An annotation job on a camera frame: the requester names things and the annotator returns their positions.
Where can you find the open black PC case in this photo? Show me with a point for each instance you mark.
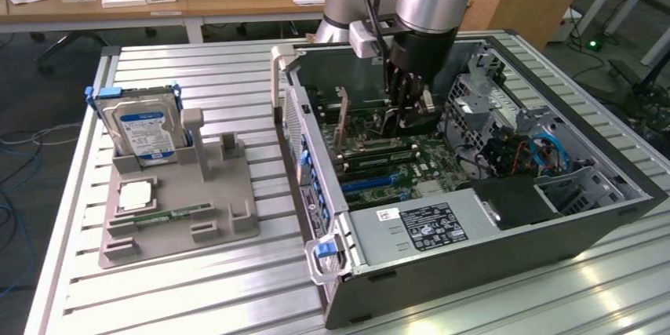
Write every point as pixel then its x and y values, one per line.
pixel 471 264

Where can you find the blue disk carrier bracket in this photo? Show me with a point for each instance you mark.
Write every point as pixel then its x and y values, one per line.
pixel 108 93

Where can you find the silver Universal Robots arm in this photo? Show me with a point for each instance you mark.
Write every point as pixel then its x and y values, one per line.
pixel 428 5

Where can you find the silver CPU chip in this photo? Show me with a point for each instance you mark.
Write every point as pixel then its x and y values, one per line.
pixel 135 195

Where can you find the device with green light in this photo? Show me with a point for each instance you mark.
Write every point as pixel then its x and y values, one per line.
pixel 593 44

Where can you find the black chair base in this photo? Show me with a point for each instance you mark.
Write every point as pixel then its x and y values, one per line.
pixel 63 46

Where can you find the silver metal disk bay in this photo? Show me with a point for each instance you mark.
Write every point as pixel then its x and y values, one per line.
pixel 474 115

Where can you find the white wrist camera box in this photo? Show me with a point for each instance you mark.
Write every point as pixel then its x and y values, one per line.
pixel 363 38

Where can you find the hard disk with blue label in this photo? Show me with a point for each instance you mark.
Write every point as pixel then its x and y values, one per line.
pixel 142 131

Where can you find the grey power supply unit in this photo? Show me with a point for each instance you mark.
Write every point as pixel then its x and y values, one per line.
pixel 382 241

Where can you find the green RAM stick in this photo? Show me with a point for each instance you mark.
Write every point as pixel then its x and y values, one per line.
pixel 167 217

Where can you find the blue case latch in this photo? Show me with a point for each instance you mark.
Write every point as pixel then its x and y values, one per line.
pixel 324 250

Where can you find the graphics card with metal bracket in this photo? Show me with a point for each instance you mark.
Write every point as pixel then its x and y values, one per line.
pixel 340 115

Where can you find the blue expansion slot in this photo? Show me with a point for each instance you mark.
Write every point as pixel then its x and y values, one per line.
pixel 366 183

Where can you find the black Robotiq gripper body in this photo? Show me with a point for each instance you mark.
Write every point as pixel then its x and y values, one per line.
pixel 420 52

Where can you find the green motherboard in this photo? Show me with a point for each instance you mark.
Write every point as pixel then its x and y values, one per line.
pixel 434 162

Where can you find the black plastic air duct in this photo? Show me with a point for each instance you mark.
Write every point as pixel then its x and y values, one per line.
pixel 515 201

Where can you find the CPU socket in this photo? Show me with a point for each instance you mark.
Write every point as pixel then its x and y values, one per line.
pixel 368 140

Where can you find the grey plastic parts rack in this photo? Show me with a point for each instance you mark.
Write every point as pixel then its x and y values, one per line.
pixel 178 241

